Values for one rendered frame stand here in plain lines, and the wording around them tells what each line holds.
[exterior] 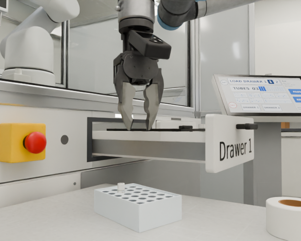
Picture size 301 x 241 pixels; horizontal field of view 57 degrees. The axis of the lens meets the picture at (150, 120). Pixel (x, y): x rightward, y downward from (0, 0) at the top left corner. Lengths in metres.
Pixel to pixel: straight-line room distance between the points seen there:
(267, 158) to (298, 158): 2.03
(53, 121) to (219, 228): 0.41
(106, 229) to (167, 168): 0.64
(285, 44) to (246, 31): 1.67
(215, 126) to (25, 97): 0.38
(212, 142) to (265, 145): 1.07
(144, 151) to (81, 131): 0.17
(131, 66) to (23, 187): 0.32
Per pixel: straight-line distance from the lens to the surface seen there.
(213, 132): 0.53
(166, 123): 0.99
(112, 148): 0.68
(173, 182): 1.08
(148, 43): 0.47
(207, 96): 2.41
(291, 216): 0.41
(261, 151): 1.57
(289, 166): 3.62
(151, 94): 0.55
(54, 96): 0.65
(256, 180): 1.57
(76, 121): 0.69
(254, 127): 0.65
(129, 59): 0.54
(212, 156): 0.53
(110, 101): 0.77
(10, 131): 0.55
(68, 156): 0.68
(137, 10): 0.57
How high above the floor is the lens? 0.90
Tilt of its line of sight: 2 degrees up
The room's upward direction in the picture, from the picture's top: straight up
